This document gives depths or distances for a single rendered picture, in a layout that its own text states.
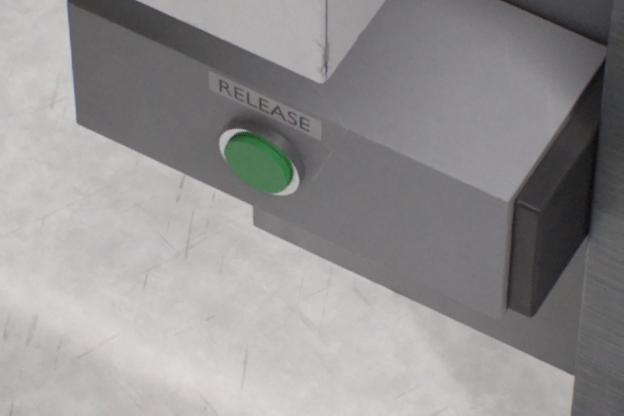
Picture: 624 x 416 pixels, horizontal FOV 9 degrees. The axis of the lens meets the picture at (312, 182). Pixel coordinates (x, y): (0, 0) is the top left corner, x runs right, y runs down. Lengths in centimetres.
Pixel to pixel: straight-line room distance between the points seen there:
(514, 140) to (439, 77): 4
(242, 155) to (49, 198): 142
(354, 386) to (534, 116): 136
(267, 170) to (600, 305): 15
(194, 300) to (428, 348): 18
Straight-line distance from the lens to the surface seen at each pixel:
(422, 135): 145
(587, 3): 147
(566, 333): 165
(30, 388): 281
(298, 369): 281
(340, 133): 146
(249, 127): 148
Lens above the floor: 234
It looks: 54 degrees down
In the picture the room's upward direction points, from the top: straight up
